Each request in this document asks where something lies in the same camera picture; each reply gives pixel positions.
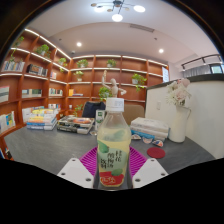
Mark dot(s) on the ceiling air vent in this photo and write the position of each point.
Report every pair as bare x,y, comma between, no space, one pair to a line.
141,27

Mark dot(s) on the grey curtain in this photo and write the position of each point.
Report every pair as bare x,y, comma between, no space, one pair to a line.
196,71

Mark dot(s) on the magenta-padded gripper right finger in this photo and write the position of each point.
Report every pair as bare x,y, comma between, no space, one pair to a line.
150,171

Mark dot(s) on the chair with dark jacket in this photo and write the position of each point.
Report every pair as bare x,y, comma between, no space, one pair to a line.
92,109

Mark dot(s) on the tan upholstered chair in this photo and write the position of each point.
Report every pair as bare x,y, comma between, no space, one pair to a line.
135,113

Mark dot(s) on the dark book stack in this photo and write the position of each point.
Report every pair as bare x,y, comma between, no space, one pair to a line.
75,124

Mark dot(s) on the orange wooden shelf unit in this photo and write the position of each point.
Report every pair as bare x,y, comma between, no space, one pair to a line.
36,86

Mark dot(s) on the black ceiling track rail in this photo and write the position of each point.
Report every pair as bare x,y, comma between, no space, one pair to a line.
200,59

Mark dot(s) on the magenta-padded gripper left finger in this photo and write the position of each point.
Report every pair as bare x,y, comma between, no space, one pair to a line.
75,173

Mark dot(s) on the round recessed ceiling light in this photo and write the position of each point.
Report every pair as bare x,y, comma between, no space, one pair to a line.
161,50
79,44

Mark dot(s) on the colourful book stack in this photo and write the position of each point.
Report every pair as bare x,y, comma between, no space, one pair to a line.
41,120

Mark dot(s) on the small colourful round sticker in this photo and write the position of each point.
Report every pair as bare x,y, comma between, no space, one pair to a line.
147,140
135,136
157,143

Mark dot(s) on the flat round red coaster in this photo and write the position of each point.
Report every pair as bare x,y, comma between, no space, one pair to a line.
156,153

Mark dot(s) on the tall green-white drink carton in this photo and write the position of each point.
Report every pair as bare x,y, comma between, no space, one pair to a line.
99,118

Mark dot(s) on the ceiling chandelier with round lamps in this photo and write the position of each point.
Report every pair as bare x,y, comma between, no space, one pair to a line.
117,17

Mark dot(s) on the yellow-green drink bottle white cap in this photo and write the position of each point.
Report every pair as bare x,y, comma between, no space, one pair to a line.
113,150

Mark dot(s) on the white vase with pale flowers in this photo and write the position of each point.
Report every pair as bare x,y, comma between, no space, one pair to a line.
178,126

